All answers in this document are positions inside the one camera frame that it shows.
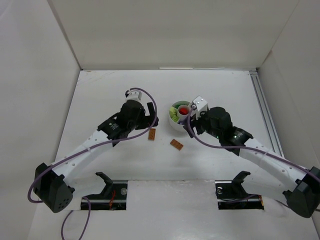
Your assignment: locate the orange 2x4 brick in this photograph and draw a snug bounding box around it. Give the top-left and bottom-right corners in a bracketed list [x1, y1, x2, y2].
[170, 139, 184, 151]
[148, 128, 156, 141]

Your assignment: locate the red 2x4 brick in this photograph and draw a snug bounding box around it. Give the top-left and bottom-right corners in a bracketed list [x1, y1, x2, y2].
[178, 105, 190, 116]

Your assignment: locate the pale yellow small brick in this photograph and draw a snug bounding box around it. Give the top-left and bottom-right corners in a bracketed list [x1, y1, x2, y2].
[171, 115, 180, 123]

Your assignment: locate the lime green 2x4 brick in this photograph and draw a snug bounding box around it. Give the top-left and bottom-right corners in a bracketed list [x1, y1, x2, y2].
[169, 106, 178, 116]

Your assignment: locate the purple 2x4 brick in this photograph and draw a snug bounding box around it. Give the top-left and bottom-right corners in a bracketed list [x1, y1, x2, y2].
[178, 118, 187, 125]

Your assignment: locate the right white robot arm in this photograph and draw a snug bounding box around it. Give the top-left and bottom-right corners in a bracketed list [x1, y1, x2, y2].
[184, 103, 320, 218]

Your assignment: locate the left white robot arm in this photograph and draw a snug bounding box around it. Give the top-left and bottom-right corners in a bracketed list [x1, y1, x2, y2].
[33, 100, 159, 213]

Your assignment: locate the white round divided container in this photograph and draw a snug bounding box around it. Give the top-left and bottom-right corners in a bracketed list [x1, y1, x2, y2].
[168, 100, 191, 133]

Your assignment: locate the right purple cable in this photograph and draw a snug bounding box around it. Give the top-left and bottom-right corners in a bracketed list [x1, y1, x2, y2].
[184, 104, 320, 183]

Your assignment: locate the purple cable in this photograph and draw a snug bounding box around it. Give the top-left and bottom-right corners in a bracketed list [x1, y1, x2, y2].
[27, 87, 158, 240]
[184, 104, 320, 183]

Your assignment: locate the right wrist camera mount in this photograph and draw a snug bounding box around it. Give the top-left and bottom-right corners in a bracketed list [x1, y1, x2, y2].
[190, 95, 209, 120]

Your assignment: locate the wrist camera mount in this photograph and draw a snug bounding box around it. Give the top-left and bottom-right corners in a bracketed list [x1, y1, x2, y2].
[190, 95, 209, 120]
[125, 89, 142, 103]

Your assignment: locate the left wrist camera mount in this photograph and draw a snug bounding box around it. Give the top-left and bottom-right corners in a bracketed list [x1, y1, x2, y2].
[125, 89, 142, 103]

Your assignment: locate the aluminium rail right side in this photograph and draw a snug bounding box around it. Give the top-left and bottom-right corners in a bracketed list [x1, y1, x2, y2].
[249, 70, 284, 157]

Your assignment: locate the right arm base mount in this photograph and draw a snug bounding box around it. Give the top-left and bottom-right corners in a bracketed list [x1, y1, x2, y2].
[214, 171, 265, 210]

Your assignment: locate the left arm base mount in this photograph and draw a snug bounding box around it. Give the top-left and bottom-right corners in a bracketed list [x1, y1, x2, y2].
[76, 172, 128, 211]

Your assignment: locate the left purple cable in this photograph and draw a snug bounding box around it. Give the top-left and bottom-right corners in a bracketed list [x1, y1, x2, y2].
[27, 87, 158, 240]

